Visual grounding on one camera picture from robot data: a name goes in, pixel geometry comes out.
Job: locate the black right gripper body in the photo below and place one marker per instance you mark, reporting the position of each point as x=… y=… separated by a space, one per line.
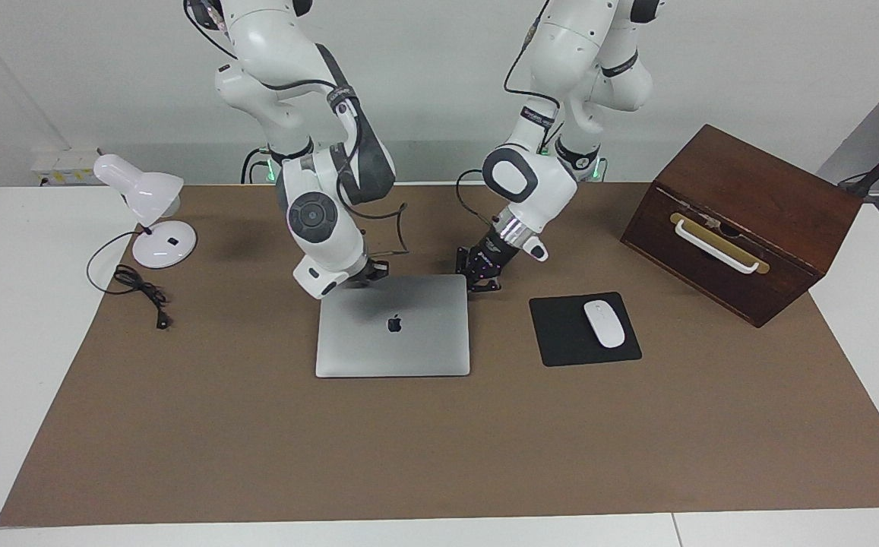
x=371 y=272

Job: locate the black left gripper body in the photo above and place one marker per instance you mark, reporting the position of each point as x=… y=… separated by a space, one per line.
x=494 y=251

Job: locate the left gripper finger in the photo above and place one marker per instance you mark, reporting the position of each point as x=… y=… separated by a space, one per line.
x=485 y=283
x=466 y=262

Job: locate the grey laptop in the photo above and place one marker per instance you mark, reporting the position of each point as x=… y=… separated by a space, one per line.
x=393 y=349

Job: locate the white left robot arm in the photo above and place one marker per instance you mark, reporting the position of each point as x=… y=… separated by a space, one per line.
x=519 y=178

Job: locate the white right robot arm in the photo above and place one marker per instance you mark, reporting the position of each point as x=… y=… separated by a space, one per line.
x=317 y=220

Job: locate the black mouse pad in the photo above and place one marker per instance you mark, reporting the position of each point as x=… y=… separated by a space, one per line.
x=561 y=334

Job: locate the white computer mouse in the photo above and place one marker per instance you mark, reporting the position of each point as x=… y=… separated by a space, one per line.
x=605 y=325

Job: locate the brown table mat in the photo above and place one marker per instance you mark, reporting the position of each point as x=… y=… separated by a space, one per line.
x=409 y=456

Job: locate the white desk lamp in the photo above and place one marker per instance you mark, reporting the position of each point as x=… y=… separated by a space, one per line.
x=147 y=190

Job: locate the dark wooden box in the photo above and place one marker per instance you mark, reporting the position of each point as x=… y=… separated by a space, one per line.
x=773 y=197

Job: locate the white power strip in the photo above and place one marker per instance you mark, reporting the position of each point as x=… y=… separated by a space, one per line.
x=59 y=171

